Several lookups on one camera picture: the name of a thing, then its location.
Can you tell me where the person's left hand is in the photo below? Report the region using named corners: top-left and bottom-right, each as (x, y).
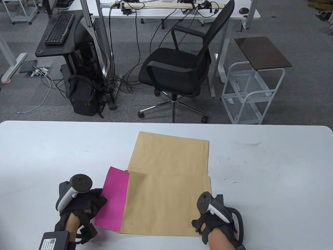
top-left (56, 182), bottom-right (107, 226)

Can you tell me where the person's right hand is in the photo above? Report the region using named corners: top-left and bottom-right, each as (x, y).
top-left (192, 194), bottom-right (244, 245)

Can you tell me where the black VR controller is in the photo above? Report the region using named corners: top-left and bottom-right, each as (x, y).
top-left (197, 191), bottom-right (231, 223)
top-left (56, 174), bottom-right (93, 211)

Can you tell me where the pink paper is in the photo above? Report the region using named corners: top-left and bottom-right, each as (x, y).
top-left (94, 167), bottom-right (130, 232)

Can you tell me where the brown A4 envelope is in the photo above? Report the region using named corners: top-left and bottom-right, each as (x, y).
top-left (127, 132), bottom-right (210, 177)
top-left (114, 171), bottom-right (213, 237)

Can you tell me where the person's right forearm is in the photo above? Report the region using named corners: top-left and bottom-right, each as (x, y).
top-left (208, 229), bottom-right (238, 250)

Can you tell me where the person's left forearm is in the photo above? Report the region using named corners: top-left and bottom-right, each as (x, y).
top-left (62, 214), bottom-right (80, 241)

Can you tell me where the black bottle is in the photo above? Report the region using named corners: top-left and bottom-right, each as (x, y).
top-left (105, 87), bottom-right (118, 110)

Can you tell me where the black backpack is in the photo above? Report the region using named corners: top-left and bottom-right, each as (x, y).
top-left (67, 75), bottom-right (104, 119)

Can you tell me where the floor socket box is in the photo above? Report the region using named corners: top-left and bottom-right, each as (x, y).
top-left (24, 66), bottom-right (52, 78)

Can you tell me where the black computer tower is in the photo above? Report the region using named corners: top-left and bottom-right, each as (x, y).
top-left (73, 39), bottom-right (104, 84)

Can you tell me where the black floor plate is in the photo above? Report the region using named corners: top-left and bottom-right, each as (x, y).
top-left (19, 60), bottom-right (38, 73)

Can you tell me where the white desk leg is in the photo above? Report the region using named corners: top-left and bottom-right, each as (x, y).
top-left (0, 34), bottom-right (28, 82)

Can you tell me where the black office chair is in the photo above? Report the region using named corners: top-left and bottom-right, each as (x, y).
top-left (137, 0), bottom-right (236, 124)

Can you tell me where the black keyboard workstation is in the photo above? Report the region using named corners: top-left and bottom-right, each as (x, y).
top-left (35, 10), bottom-right (104, 86)

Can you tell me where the black keyboard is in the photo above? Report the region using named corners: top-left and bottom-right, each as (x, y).
top-left (44, 14), bottom-right (76, 46)

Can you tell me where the white cart with dark top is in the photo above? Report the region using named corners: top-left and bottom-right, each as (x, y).
top-left (221, 36), bottom-right (293, 125)

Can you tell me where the white metal rack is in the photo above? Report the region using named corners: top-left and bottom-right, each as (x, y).
top-left (4, 0), bottom-right (39, 25)

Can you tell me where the white desk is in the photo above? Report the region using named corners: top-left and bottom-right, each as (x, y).
top-left (90, 0), bottom-right (261, 84)

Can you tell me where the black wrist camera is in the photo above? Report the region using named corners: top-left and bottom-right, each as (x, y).
top-left (76, 223), bottom-right (98, 245)

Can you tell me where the white floor cable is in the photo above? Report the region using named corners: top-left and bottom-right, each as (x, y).
top-left (17, 76), bottom-right (52, 114)

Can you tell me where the silver aluminium frame post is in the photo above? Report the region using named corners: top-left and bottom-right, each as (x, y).
top-left (79, 0), bottom-right (124, 94)

